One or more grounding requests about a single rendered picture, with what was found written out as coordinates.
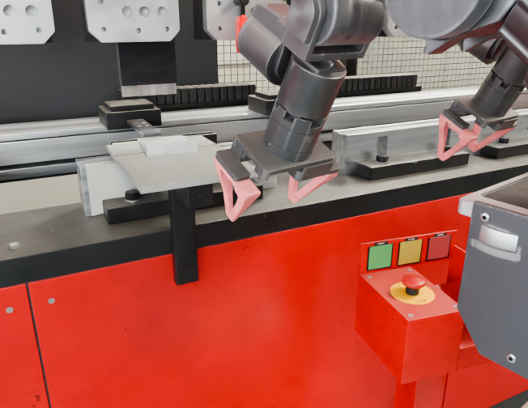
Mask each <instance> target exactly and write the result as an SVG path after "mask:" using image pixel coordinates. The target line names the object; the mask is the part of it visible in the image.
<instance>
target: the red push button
mask: <svg viewBox="0 0 528 408"><path fill-rule="evenodd" d="M401 281H402V284H403V285H404V286H405V287H406V293H407V294H408V295H418V294H419V289H421V288H423V287H424V286H425V285H426V280H425V278H423V277H422V276H420V275H418V274H405V275H403V277H402V279H401Z"/></svg>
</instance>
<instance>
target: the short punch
mask: <svg viewBox="0 0 528 408"><path fill-rule="evenodd" d="M116 49H117V64H118V73H119V81H120V85H121V95H122V97H130V96H154V95H167V94H176V93H177V88H176V83H177V64H176V51H175V41H174V40H171V41H152V42H116Z"/></svg>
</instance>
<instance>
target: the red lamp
mask: <svg viewBox="0 0 528 408"><path fill-rule="evenodd" d="M450 237H451V236H439V237H434V238H430V241H429V248H428V260H432V259H437V258H443V257H448V253H449V242H450Z"/></svg>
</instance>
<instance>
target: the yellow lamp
mask: <svg viewBox="0 0 528 408"><path fill-rule="evenodd" d="M421 245H422V240H413V241H407V242H401V244H400V251H399V259H398V264H399V265H402V264H407V263H412V262H418V261H419V259H420V252H421Z"/></svg>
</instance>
